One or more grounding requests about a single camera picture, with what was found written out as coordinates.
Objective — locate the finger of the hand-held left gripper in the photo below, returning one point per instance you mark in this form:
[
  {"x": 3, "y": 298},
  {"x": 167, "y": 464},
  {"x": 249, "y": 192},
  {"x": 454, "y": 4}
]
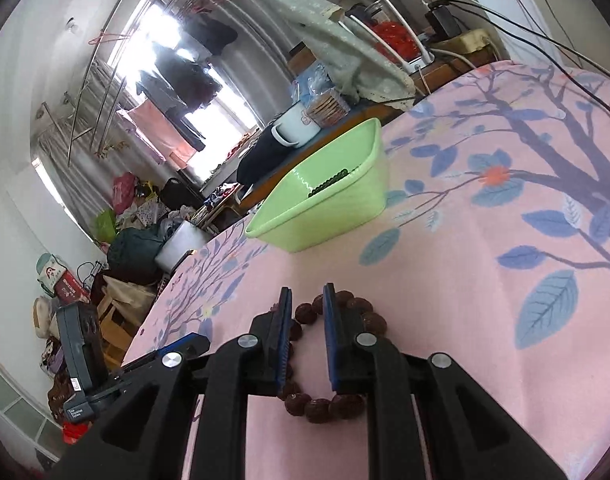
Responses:
[{"x": 187, "y": 346}]

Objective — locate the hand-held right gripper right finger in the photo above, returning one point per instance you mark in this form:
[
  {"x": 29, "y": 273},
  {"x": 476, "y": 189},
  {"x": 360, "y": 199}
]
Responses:
[{"x": 330, "y": 340}]

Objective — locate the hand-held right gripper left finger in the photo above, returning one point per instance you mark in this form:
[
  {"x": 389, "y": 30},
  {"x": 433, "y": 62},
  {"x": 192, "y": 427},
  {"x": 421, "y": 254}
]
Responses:
[{"x": 285, "y": 340}]

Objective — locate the green plastic basin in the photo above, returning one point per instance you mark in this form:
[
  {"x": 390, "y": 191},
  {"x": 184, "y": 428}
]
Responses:
[{"x": 325, "y": 210}]

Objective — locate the wooden stool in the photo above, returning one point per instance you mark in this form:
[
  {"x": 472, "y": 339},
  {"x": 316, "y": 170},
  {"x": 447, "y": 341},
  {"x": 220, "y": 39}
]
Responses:
[{"x": 115, "y": 332}]

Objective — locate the red box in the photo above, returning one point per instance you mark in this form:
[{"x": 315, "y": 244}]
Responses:
[{"x": 70, "y": 287}]

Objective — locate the brown paper bag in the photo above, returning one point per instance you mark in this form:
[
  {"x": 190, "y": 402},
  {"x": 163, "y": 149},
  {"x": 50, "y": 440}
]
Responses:
[{"x": 130, "y": 295}]

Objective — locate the mint green appliance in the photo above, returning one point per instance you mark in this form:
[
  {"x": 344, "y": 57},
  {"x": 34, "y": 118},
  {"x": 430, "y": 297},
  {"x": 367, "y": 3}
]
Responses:
[{"x": 50, "y": 272}]

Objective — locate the white pot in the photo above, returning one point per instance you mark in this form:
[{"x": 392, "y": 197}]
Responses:
[{"x": 180, "y": 247}]

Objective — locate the dark green bundle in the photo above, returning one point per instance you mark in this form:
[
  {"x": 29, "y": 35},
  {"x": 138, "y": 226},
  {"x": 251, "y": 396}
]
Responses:
[{"x": 135, "y": 255}]

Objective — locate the green plastic bag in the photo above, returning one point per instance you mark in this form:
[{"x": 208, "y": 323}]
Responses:
[{"x": 105, "y": 225}]

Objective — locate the low wooden table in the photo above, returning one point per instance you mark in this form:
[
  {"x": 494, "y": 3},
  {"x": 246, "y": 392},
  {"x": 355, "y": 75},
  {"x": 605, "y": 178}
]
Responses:
[{"x": 220, "y": 210}]

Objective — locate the red plastic bag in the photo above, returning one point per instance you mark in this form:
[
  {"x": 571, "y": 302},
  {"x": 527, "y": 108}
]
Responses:
[{"x": 125, "y": 192}]

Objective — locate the dark cushion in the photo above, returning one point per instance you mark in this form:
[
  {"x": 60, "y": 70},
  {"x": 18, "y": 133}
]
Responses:
[{"x": 262, "y": 157}]

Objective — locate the white enamel mug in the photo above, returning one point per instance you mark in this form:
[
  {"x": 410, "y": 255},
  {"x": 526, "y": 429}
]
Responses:
[{"x": 297, "y": 127}]

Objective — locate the pink hanging cloth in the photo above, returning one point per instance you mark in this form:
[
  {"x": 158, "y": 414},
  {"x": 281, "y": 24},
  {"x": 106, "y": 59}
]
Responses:
[{"x": 160, "y": 132}]

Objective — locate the metal clothes rack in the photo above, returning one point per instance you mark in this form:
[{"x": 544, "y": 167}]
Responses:
[{"x": 102, "y": 95}]

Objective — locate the blue packet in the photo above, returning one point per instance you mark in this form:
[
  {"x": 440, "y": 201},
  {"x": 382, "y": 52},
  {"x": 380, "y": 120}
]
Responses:
[{"x": 312, "y": 80}]

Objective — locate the dark hanging clothes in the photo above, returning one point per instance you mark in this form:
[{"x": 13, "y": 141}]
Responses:
[{"x": 185, "y": 75}]

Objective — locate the grey floral cloth cover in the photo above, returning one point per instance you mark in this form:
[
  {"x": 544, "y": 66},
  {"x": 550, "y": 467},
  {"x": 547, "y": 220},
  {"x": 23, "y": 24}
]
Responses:
[{"x": 335, "y": 45}]

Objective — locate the black charger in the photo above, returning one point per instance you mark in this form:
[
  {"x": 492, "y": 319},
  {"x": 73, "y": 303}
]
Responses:
[{"x": 447, "y": 20}]

